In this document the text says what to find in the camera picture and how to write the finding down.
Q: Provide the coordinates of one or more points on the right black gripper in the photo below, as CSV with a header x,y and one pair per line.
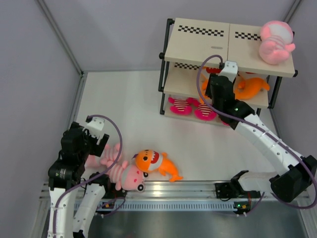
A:
x,y
209,91

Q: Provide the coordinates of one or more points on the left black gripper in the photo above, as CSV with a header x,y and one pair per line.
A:
x,y
96,148

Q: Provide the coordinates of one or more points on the orange shark plush top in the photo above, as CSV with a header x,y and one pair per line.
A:
x,y
209,70

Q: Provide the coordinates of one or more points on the orange shark plush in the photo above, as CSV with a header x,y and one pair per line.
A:
x,y
209,70
149,161
248,85

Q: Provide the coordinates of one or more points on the light pink plush back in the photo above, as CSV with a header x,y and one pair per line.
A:
x,y
109,154

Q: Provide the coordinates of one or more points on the magenta plush with yellow glasses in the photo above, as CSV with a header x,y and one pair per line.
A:
x,y
180,106

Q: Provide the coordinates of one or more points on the light pink plush with face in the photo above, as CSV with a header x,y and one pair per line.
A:
x,y
127,176

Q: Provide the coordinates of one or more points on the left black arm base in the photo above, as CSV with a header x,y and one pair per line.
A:
x,y
112,193

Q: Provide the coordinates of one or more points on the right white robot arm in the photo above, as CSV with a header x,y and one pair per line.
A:
x,y
293,173

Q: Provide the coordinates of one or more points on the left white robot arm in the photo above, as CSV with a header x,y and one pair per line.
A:
x,y
74,199

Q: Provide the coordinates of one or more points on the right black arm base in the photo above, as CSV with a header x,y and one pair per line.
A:
x,y
228,190

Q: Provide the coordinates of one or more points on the beige three-tier shelf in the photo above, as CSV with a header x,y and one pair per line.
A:
x,y
189,42

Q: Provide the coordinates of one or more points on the light pink plush on shelf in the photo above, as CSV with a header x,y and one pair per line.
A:
x,y
277,42

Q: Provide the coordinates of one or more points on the magenta striped plush left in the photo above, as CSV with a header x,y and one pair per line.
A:
x,y
204,112

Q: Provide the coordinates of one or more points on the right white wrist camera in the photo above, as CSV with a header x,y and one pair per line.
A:
x,y
230,70

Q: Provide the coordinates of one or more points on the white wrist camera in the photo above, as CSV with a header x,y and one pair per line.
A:
x,y
230,70
95,126

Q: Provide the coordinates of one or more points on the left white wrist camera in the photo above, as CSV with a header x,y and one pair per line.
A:
x,y
95,126

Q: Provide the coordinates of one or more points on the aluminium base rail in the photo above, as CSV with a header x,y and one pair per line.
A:
x,y
179,196

